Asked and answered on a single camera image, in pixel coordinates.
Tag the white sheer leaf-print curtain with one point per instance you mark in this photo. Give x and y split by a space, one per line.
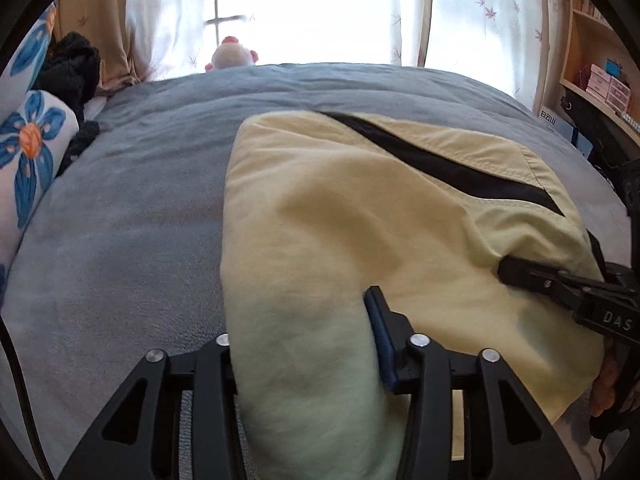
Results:
280 5
490 15

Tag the blue and white box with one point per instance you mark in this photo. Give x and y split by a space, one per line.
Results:
555 122

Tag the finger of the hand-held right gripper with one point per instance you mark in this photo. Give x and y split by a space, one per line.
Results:
525 272

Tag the pink and white plush toy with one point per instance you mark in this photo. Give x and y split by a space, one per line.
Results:
230 55

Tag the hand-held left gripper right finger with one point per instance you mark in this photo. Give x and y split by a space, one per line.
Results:
377 325

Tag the beige curtain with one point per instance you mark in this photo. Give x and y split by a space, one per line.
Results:
95 15

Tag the pink storage boxes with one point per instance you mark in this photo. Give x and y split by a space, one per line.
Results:
607 87

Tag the blue floral folded quilt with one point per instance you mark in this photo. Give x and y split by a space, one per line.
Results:
30 150

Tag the grey bed blanket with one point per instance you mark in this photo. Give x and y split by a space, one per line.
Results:
140 240

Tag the wooden wall shelf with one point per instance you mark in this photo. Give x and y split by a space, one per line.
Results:
585 35

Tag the yellow and black hooded jacket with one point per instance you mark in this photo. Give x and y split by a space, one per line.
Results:
375 220

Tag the black bag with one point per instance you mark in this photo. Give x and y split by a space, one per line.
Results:
590 115

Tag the black clothing pile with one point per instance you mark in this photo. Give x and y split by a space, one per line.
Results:
70 70

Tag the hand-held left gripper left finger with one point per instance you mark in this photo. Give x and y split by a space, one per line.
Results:
215 375

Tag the person's right hand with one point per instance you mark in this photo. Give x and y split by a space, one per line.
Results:
607 380

